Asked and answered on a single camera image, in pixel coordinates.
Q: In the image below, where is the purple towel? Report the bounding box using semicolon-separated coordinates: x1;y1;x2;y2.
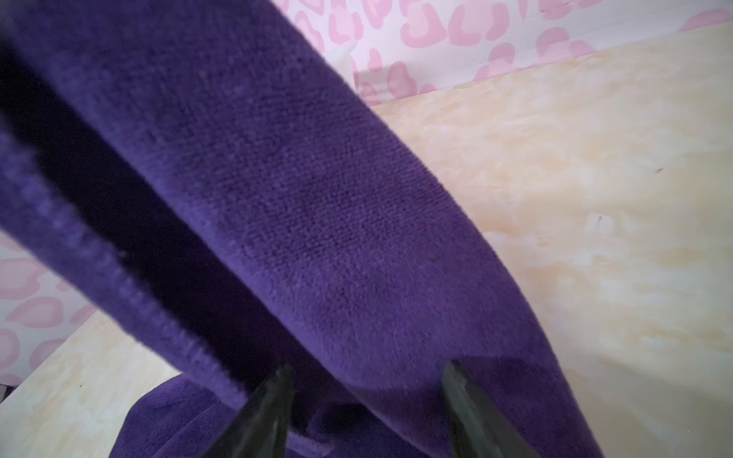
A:
1;1;601;457

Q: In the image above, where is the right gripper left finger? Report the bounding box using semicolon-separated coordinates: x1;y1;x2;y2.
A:
202;366;295;458

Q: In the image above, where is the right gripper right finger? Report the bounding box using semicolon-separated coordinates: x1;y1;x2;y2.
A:
442;361;540;458

